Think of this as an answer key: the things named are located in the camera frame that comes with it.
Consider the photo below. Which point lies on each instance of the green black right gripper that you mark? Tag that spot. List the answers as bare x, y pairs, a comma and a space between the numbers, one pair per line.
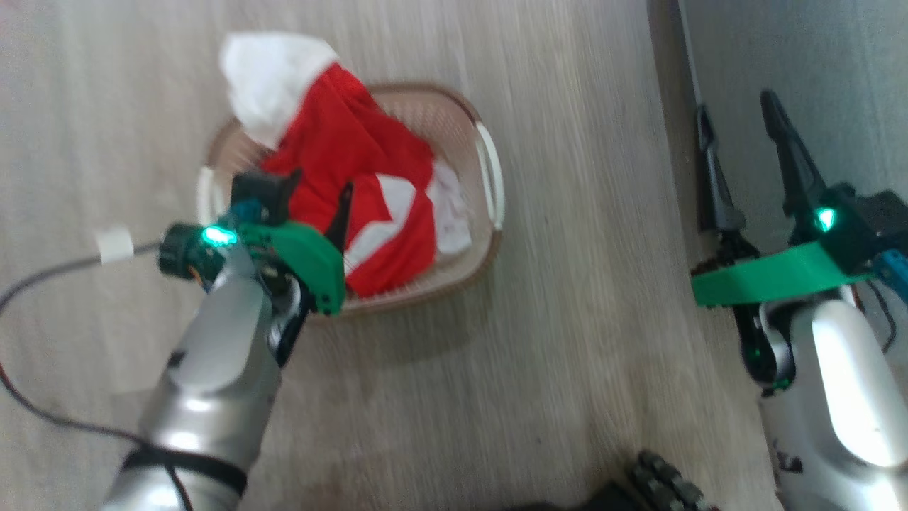
780, 277

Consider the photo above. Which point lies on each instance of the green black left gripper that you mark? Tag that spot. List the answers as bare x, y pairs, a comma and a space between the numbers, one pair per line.
305, 255

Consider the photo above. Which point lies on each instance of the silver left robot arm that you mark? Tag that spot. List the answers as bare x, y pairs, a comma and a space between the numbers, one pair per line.
213, 369

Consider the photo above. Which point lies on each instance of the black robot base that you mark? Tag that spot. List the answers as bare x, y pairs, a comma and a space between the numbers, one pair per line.
667, 482

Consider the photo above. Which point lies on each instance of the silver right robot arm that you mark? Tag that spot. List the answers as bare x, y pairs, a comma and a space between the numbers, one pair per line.
844, 397

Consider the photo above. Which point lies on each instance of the beige perforated laundry basket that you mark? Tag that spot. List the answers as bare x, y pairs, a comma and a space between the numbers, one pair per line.
425, 113

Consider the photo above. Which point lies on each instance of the red garment with white patches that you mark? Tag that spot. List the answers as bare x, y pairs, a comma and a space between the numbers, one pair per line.
340, 142

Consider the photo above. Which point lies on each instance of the plain white garment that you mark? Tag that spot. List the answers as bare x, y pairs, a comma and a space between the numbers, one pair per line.
269, 78

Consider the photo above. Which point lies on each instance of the white patterned cloth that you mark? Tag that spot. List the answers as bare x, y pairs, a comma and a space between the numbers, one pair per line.
450, 220

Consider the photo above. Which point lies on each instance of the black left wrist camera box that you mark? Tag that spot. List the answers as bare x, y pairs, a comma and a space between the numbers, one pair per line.
255, 191

